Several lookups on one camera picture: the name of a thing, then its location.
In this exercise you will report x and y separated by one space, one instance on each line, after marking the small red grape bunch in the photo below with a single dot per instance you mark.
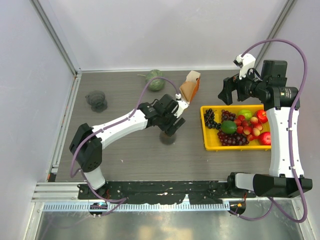
227 116

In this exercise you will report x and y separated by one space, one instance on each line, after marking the red lychee cluster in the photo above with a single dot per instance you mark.
250 129

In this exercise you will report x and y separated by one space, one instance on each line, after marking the red apple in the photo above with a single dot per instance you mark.
265 138
261 116

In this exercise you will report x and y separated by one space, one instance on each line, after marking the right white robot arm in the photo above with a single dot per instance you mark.
286 178

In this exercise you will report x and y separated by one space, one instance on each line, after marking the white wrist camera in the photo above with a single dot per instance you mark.
245 63
182 105

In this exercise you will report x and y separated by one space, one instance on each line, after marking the black grape bunch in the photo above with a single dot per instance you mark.
210 119

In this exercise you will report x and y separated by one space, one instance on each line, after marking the aluminium frame rail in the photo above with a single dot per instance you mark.
63 196

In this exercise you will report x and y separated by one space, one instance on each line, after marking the dark green lime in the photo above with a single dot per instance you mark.
228 127

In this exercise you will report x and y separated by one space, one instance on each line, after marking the upper red apple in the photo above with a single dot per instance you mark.
261 116

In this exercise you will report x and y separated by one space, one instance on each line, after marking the light green apple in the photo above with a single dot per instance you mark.
246 113

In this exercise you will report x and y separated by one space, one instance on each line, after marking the green netted melon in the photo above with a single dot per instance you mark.
157 84

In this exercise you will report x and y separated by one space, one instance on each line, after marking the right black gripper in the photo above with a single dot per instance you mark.
232 83

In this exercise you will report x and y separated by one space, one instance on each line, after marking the yellow plastic fruit tray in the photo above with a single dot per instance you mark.
210 136

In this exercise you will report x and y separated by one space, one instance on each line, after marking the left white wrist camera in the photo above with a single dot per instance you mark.
182 105

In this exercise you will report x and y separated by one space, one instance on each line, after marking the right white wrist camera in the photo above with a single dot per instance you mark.
245 63

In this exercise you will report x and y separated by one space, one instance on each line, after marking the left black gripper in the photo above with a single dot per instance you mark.
170 128

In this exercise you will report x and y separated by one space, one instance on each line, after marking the glass coffee carafe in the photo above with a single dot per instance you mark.
167 139

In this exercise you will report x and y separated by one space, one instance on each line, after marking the lower red apple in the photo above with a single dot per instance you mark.
265 138

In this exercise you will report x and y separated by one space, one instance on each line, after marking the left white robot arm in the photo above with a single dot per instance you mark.
89 142

